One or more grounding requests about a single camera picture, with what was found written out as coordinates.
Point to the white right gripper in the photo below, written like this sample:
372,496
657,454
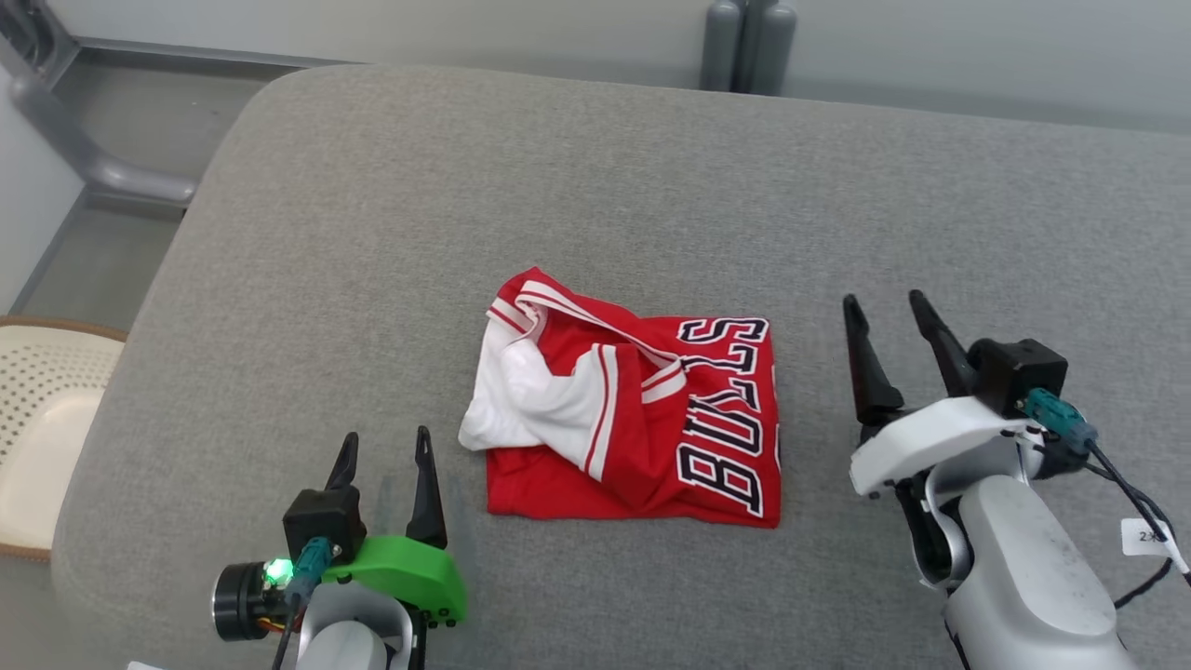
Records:
921,442

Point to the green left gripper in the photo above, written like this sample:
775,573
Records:
409,572

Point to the red and white jersey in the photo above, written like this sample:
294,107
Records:
707,447

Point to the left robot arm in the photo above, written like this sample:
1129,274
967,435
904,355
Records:
349,642

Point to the cream perforated laundry basket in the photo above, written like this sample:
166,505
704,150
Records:
46,447

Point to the grey bent metal pipe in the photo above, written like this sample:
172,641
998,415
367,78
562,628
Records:
121,177

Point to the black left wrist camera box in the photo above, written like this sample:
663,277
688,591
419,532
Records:
324,521

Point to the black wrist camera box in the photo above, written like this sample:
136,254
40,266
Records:
324,521
1019,372

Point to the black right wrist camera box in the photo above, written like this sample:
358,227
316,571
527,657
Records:
1019,372

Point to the grey metal partition post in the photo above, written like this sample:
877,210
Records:
770,46
721,46

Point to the grey wall baseboard strip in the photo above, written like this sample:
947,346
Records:
186,51

